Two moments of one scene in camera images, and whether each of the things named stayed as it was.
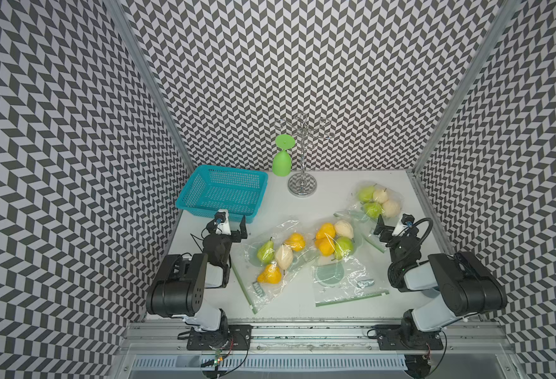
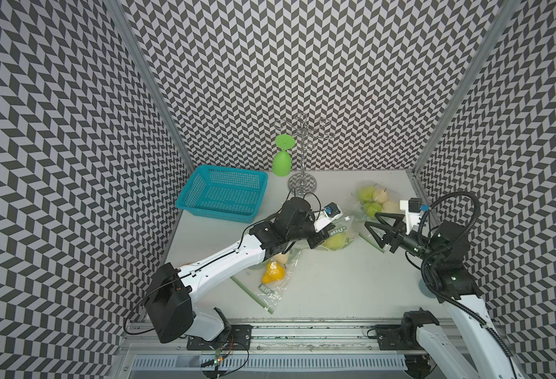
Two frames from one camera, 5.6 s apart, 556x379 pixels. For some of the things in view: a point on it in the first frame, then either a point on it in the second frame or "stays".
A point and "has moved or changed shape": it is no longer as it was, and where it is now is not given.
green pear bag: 366,193 stays
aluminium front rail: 168,337 stays
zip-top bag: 339,272 has moved or changed shape
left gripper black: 242,228 to 320,237
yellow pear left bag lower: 271,275 stays
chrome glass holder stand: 303,184 stays
